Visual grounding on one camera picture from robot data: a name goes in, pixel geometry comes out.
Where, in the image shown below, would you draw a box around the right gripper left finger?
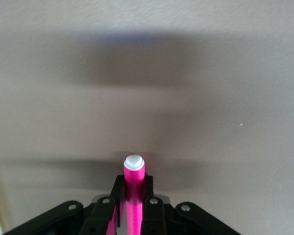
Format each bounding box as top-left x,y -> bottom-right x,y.
4,175 -> 126,235

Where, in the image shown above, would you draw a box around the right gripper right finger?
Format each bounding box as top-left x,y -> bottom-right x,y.
142,175 -> 239,235

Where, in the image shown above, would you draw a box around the pink highlighter pen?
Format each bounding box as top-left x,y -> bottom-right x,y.
122,154 -> 146,235

